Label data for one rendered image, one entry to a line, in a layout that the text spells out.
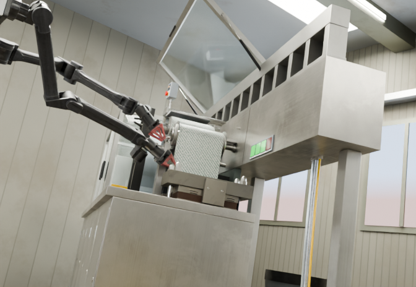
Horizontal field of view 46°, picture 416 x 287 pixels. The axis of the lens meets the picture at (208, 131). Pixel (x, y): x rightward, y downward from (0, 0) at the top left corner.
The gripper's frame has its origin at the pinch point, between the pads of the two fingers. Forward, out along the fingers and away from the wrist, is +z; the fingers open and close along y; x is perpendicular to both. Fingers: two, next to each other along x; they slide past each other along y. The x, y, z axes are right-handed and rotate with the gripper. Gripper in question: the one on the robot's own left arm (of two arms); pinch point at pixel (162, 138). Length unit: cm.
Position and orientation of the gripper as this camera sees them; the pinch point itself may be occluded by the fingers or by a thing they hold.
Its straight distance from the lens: 246.1
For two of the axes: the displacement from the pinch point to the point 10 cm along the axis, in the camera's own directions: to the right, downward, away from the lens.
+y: 2.9, -1.8, -9.4
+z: 6.1, 7.9, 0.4
